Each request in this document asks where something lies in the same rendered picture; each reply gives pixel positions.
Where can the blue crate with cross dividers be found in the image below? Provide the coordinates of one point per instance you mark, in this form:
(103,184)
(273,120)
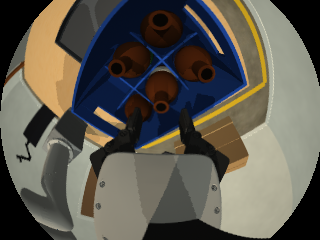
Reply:
(96,87)

